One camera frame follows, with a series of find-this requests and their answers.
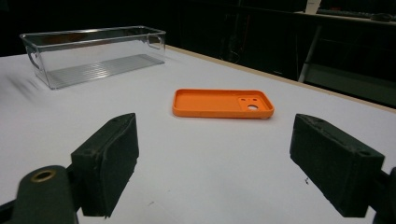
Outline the orange phone case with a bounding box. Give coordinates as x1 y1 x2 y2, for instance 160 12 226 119
172 88 276 119

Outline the white-legged desk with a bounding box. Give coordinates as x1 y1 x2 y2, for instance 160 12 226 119
293 9 396 108

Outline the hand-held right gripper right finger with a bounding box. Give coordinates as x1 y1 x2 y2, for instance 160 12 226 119
289 113 386 218

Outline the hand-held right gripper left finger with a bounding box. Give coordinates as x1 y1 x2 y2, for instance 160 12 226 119
70 112 140 218

